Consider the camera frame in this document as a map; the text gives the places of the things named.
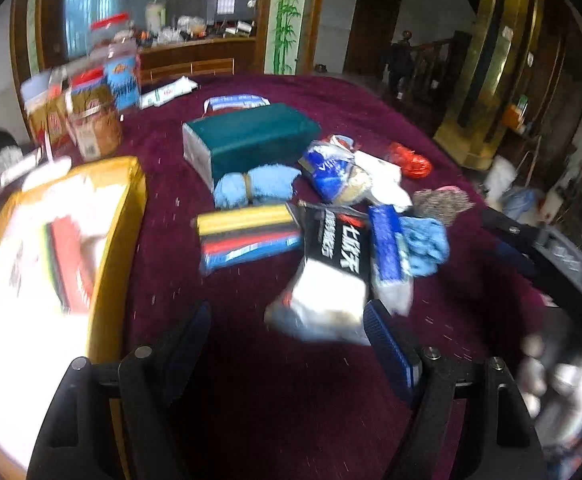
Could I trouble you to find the bamboo painted glass partition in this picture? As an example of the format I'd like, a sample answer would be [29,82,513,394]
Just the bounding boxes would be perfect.
[10,0,333,83]

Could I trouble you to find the red plastic wrapper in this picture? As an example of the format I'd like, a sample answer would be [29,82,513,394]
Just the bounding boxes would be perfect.
[386,141,432,179]

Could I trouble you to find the brown wooden door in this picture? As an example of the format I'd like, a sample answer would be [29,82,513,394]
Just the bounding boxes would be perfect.
[343,0,403,79]

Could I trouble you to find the person's right hand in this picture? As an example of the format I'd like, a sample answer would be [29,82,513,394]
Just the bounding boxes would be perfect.
[518,335,582,461]

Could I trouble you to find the light blue towel bundle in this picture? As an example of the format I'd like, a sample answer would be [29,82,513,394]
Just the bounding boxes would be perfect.
[213,164,303,209]

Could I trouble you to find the golden door frame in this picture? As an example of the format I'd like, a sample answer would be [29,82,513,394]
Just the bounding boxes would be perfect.
[433,0,539,171]

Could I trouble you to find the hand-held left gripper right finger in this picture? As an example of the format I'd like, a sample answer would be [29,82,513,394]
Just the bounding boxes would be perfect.
[362,299,546,480]

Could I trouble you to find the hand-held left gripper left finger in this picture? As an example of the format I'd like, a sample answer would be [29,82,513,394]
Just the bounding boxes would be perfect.
[25,301,213,480]

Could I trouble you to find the dark green tissue pack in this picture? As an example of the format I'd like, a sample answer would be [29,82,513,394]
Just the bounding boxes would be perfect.
[182,103,322,190]

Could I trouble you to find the blue and white flat packet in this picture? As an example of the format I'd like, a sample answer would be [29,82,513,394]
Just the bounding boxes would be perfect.
[203,93,273,112]

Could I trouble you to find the small blue tissue packet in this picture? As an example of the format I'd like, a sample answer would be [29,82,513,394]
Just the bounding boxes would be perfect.
[367,204,415,313]

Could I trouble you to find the black and white packet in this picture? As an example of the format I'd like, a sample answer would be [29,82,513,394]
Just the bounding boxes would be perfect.
[264,202,373,345]

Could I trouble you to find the white printed packet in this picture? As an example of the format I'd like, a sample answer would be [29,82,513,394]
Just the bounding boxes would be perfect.
[139,75,195,109]

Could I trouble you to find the white remote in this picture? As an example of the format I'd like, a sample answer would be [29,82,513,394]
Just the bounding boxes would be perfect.
[21,156,73,192]

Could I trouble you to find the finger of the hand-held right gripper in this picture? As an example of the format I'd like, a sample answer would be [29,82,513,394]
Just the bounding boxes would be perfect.
[480,207,546,283]

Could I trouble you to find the blue fluffy cloth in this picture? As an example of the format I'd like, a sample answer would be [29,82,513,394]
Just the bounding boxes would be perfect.
[400,215,450,277]

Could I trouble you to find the gold-edged white tray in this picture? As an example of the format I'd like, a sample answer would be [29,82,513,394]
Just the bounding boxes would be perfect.
[0,156,148,480]

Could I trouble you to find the blue soft tissue packet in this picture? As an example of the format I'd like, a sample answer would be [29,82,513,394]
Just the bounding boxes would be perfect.
[298,140,372,206]

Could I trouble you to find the white sock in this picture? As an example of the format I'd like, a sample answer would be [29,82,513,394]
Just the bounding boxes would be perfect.
[353,150,413,212]

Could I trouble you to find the toothpick jar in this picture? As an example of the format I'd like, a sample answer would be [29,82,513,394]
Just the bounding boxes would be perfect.
[67,71,123,162]

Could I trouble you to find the striped multicolour cloth pack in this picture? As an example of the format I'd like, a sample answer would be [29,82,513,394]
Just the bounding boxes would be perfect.
[195,203,303,275]

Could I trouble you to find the steel scouring pad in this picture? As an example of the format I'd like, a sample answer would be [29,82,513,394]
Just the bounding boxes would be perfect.
[413,186,476,227]

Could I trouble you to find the multicolour sponge pack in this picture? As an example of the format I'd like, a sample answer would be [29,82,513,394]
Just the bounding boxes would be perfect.
[41,215,97,311]

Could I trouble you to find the gold and red cigarette boxes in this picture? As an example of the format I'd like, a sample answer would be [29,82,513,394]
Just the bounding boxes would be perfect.
[20,71,74,147]

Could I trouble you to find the tall clear jar red lid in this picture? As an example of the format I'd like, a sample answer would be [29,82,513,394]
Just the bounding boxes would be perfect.
[88,14,140,112]

